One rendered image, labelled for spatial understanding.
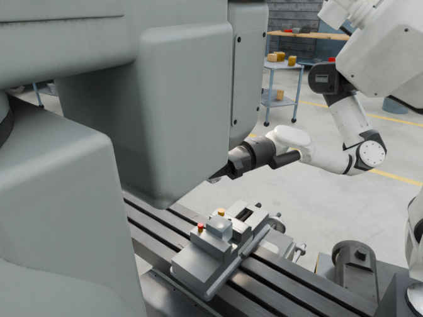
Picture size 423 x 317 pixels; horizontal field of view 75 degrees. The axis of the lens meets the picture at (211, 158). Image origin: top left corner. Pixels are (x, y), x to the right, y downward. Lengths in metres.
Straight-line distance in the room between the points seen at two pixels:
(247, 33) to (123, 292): 0.44
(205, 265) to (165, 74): 0.58
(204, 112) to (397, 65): 0.52
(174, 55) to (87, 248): 0.23
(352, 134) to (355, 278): 0.71
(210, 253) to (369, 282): 0.81
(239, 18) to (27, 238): 0.43
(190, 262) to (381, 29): 0.74
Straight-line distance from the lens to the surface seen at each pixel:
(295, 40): 8.53
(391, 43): 0.78
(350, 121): 0.94
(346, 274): 1.43
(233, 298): 0.84
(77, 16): 0.29
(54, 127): 0.29
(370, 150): 0.91
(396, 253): 2.55
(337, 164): 0.88
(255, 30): 0.56
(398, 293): 0.72
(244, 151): 0.75
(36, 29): 0.28
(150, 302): 0.90
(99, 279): 0.33
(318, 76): 0.97
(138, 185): 0.43
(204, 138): 0.44
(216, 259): 0.82
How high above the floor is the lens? 1.63
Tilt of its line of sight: 30 degrees down
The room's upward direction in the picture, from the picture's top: straight up
